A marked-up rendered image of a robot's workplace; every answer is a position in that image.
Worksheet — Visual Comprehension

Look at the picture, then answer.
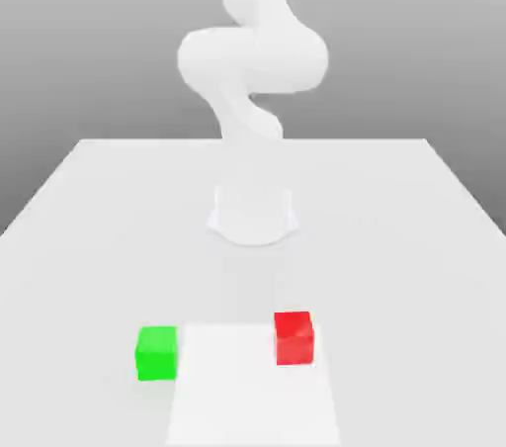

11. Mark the small red cube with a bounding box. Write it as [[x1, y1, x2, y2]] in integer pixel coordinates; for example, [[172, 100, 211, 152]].
[[273, 311, 316, 367]]

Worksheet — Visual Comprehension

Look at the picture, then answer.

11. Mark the small green cube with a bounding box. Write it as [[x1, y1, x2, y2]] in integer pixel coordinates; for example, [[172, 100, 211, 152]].
[[134, 325, 179, 382]]

